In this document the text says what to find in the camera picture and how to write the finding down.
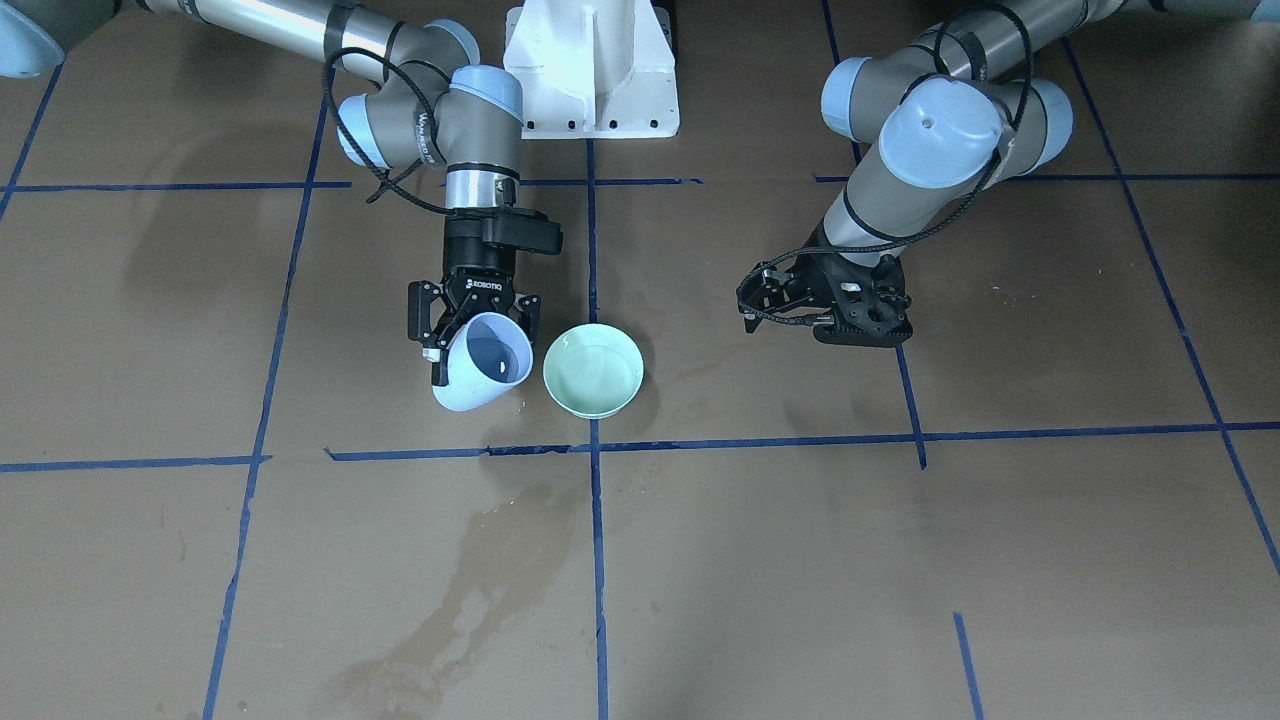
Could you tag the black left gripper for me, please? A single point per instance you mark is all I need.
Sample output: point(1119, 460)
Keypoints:
point(812, 283)

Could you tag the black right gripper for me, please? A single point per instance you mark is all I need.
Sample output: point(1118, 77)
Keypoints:
point(470, 255)

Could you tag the light blue plastic cup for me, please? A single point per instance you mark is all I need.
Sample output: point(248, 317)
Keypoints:
point(487, 358)

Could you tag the mint green bowl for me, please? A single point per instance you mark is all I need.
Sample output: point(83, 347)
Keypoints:
point(593, 370)

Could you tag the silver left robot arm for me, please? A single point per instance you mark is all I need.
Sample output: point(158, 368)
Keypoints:
point(952, 114)

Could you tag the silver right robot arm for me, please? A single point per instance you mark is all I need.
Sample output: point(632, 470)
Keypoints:
point(435, 126)

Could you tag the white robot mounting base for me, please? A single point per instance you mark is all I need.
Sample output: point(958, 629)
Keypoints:
point(595, 69)

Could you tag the brown paper table cover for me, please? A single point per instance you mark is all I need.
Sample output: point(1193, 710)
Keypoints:
point(228, 492)

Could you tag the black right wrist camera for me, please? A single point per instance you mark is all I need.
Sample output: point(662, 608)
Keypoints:
point(523, 230)

